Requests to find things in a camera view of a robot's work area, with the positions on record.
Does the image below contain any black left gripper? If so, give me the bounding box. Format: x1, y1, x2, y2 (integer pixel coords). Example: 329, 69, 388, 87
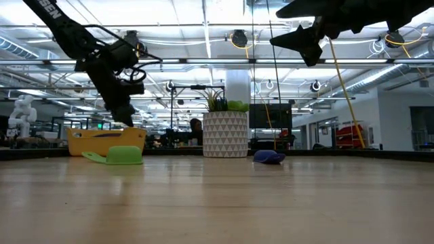
84, 40, 146, 128

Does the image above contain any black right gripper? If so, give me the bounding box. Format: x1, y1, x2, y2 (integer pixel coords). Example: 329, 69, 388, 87
269, 0, 434, 67

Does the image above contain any green measuring cup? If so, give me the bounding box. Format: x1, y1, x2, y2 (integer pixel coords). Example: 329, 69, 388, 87
81, 146, 144, 166

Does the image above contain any small purple measuring cup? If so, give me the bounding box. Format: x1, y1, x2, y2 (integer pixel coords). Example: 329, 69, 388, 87
253, 150, 286, 165

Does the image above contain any yellow plastic basket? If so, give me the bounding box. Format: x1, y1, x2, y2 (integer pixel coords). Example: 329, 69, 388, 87
66, 127, 147, 157

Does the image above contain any person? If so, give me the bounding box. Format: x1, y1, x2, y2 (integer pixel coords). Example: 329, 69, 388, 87
189, 117, 203, 146

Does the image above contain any black screen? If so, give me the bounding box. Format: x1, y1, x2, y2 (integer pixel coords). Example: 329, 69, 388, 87
249, 103, 293, 130

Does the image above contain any succulent in patterned pot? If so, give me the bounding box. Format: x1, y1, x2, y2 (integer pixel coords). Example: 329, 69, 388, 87
202, 88, 250, 159

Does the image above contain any white robot figure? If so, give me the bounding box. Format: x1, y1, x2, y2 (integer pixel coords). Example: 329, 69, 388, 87
8, 94, 37, 137

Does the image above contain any red storage rack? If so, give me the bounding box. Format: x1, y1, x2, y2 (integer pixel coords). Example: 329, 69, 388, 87
335, 123, 366, 149

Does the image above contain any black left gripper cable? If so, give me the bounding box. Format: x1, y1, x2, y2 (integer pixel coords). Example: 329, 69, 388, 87
84, 24, 163, 84

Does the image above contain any black hanging cable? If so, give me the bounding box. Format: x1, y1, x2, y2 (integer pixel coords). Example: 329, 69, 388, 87
266, 0, 283, 106

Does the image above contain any black ceiling cable reel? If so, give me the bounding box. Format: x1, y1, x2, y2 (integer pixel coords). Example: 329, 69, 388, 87
385, 29, 406, 49
123, 30, 149, 58
230, 29, 249, 49

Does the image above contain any black metal stand frame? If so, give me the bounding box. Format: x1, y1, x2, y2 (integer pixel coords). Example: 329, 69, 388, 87
170, 84, 226, 136

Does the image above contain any yellow hanging cable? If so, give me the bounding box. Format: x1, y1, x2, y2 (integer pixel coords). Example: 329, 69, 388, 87
327, 37, 367, 150

